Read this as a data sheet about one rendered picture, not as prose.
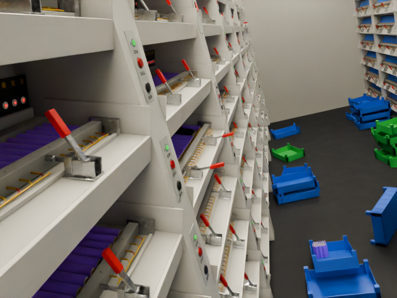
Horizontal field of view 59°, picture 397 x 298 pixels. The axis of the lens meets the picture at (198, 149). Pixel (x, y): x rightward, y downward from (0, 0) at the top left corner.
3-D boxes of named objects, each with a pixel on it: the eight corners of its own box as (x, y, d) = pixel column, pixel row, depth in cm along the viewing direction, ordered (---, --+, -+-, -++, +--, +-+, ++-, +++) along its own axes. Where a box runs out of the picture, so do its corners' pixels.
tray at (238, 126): (246, 135, 201) (248, 112, 197) (238, 178, 145) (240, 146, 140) (211, 132, 204) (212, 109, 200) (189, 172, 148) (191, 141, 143)
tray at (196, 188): (224, 141, 131) (225, 116, 128) (192, 227, 74) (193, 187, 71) (171, 136, 134) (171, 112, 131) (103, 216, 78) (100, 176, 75)
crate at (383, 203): (403, 218, 205) (387, 216, 210) (399, 187, 199) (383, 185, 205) (386, 247, 185) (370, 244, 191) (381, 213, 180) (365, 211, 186)
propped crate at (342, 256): (311, 254, 197) (308, 240, 197) (349, 249, 192) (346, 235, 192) (315, 272, 168) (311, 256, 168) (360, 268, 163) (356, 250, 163)
